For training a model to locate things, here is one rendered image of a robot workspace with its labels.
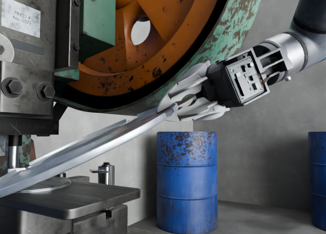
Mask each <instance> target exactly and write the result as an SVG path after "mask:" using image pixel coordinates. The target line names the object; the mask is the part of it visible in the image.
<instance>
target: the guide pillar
mask: <svg viewBox="0 0 326 234"><path fill-rule="evenodd" d="M18 158H19V146H8V155H7V169H8V168H17V167H18Z"/></svg>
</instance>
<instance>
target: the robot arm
mask: <svg viewBox="0 0 326 234"><path fill-rule="evenodd" d="M247 52H248V55H247V56H246V55H245V53H247ZM325 59H326V0H299V2H298V5H297V8H296V10H295V13H294V16H293V18H292V21H291V24H290V27H289V29H288V30H287V31H285V32H283V33H280V34H277V35H275V36H273V37H270V38H268V39H266V40H263V41H261V42H260V43H259V44H258V45H256V46H254V47H252V48H250V49H247V50H245V51H243V52H240V53H238V54H236V55H234V56H232V57H229V58H227V59H225V60H223V61H221V60H218V61H216V62H215V63H214V64H212V65H211V63H210V60H208V61H206V62H204V63H199V64H197V65H194V66H192V67H190V68H189V69H187V70H186V71H185V72H184V73H183V74H182V75H181V76H180V77H179V78H178V80H177V81H176V82H175V83H174V84H173V86H172V87H171V88H170V89H169V90H168V91H167V93H166V94H165V95H164V96H163V98H162V99H161V101H160V103H159V105H158V107H157V109H156V113H157V114H158V113H160V112H162V111H164V110H166V109H168V108H170V106H171V105H172V104H173V103H174V102H177V101H181V100H182V99H183V97H184V96H186V95H193V94H195V95H196V98H197V99H195V100H193V101H192V102H191V104H190V105H188V106H183V107H179V108H178V110H177V111H176V112H175V113H174V114H173V115H172V116H170V117H169V118H167V119H166V121H171V122H180V121H202V120H212V119H216V118H219V117H221V116H222V115H223V114H224V113H225V112H226V111H229V110H230V108H231V107H241V106H245V105H247V104H249V103H251V102H253V101H255V100H256V99H258V98H260V97H262V96H264V95H266V94H268V93H270V90H269V88H268V86H269V85H273V84H275V83H277V82H281V81H283V80H284V79H285V81H287V82H288V81H290V80H291V77H290V76H291V75H294V74H296V73H298V72H300V71H302V70H304V69H306V68H308V67H310V66H312V65H314V64H316V63H318V62H321V61H323V60H325ZM262 85H264V86H262Z"/></svg>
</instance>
